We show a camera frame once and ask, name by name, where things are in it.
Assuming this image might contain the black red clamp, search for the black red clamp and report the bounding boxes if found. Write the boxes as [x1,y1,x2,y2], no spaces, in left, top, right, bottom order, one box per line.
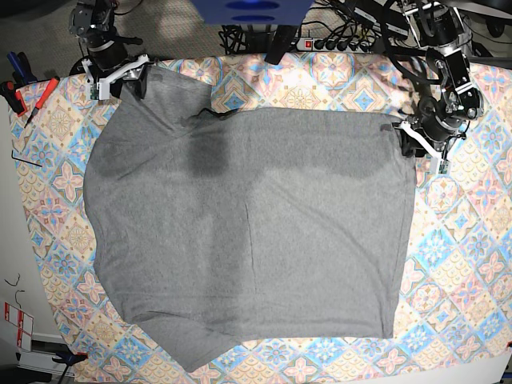
[1,81,27,117]

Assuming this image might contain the black bottom clamp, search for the black bottom clamp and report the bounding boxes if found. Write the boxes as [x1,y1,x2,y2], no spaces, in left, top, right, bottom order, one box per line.
[18,346,89,379]

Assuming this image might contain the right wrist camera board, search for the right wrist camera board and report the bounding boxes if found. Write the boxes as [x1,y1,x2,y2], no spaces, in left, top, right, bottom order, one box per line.
[87,82,104,101]

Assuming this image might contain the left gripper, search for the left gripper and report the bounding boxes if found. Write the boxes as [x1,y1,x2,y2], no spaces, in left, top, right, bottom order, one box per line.
[394,116,466,162]

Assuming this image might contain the black allen key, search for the black allen key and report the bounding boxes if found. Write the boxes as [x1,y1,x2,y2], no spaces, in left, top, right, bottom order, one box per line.
[11,150,42,168]

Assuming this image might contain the patterned tablecloth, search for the patterned tablecloth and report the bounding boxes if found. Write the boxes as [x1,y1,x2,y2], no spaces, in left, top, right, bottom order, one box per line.
[9,64,511,383]

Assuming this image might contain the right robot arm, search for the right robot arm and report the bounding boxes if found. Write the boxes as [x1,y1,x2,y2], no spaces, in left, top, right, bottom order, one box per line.
[69,0,154,101]

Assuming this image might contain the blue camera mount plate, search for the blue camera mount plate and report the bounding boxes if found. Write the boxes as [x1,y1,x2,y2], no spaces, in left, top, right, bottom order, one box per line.
[191,0,314,26]

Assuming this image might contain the black centre bracket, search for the black centre bracket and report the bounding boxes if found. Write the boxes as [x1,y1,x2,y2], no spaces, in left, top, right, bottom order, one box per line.
[265,25,298,65]

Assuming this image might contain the blue handled pliers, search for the blue handled pliers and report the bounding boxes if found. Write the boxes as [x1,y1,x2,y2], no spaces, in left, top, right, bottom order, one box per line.
[7,51,32,85]

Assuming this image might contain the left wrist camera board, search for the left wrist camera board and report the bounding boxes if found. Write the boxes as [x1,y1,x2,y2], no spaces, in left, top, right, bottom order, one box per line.
[433,158,450,174]

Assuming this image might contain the red handled screwdriver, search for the red handled screwdriver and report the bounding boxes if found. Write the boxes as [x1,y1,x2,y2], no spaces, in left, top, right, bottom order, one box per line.
[25,77,60,127]

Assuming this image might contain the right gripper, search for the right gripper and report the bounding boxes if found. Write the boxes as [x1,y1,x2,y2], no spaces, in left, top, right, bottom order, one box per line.
[82,54,154,99]

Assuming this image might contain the red white label tag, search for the red white label tag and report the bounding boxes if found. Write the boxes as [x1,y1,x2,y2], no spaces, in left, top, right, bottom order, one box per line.
[1,302,34,352]

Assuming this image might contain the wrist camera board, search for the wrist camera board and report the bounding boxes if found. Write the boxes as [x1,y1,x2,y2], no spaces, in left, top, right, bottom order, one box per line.
[87,82,104,101]
[433,158,450,174]

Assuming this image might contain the white power strip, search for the white power strip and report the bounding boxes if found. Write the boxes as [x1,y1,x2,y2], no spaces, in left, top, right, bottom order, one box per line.
[295,38,371,54]

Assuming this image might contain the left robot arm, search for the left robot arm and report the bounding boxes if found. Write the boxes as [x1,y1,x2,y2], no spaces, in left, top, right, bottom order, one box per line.
[379,1,484,174]

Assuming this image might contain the grey T-shirt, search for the grey T-shirt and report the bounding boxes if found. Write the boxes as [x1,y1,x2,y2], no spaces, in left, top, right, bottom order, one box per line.
[84,66,416,372]

